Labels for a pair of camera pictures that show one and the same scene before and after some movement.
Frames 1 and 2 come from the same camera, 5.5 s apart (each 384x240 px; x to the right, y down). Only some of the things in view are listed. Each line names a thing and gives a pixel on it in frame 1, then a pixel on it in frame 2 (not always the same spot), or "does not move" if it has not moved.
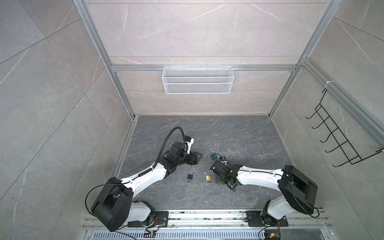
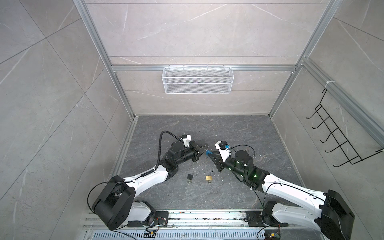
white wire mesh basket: (198, 80) does not move
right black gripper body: (223, 180) → (229, 164)
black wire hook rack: (353, 157) does not move
